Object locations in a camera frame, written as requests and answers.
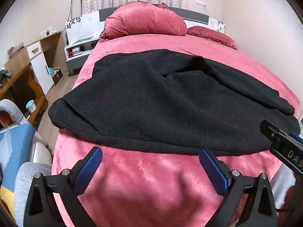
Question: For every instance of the black knitted coat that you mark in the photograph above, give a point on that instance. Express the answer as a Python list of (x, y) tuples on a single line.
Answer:
[(151, 104)]

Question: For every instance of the white pot blue lid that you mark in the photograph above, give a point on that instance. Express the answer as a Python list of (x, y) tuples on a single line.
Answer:
[(31, 106)]

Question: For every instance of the grey office chair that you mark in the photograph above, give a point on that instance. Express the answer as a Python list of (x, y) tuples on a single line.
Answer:
[(26, 177)]

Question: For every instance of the large pink pillow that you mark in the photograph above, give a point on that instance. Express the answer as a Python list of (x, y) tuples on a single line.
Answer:
[(144, 19)]

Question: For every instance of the white grey nightstand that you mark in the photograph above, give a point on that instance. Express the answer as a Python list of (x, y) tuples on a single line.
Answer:
[(75, 60)]

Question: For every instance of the white power strip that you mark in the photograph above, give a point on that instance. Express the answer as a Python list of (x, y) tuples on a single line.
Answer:
[(48, 33)]

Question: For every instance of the white fluffy cloth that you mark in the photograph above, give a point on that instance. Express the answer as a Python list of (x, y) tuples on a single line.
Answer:
[(281, 184)]

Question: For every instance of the wooden desk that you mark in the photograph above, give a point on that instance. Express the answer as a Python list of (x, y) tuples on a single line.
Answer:
[(14, 63)]

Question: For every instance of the dark flat pad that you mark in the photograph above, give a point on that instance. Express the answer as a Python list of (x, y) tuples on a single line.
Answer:
[(84, 39)]

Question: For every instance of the pink cloth bundle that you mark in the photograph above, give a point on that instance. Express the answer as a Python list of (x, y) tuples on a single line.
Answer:
[(15, 49)]

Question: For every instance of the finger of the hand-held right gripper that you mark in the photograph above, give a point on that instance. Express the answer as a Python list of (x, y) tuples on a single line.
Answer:
[(297, 138), (281, 146)]

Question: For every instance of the white grey headboard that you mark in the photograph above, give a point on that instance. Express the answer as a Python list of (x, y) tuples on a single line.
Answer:
[(82, 26)]

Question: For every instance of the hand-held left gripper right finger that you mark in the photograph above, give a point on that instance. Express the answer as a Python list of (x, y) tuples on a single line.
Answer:
[(213, 170)]

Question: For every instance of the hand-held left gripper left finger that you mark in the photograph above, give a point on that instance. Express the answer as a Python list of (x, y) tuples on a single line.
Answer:
[(88, 167)]

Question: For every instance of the white cabinet door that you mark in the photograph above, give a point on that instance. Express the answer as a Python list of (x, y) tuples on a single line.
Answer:
[(42, 73)]

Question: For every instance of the dark storage box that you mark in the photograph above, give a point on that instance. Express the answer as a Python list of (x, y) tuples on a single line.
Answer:
[(57, 76)]

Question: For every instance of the teal bowl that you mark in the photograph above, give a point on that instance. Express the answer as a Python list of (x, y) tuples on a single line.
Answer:
[(50, 71)]

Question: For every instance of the small white box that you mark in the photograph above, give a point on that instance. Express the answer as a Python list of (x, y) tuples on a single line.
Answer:
[(76, 50)]

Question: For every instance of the small pink pillow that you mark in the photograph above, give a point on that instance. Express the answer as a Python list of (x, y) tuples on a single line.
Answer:
[(213, 36)]

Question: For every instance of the white drawer front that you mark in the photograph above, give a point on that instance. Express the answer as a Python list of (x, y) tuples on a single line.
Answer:
[(34, 49)]

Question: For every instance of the white wall socket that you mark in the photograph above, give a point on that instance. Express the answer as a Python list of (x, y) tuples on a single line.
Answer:
[(201, 3)]

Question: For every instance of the blue seat cushion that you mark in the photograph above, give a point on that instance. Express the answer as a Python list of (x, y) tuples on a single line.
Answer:
[(19, 146)]

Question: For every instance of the bed with pink sheet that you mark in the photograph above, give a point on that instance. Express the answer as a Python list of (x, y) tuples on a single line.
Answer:
[(146, 182)]

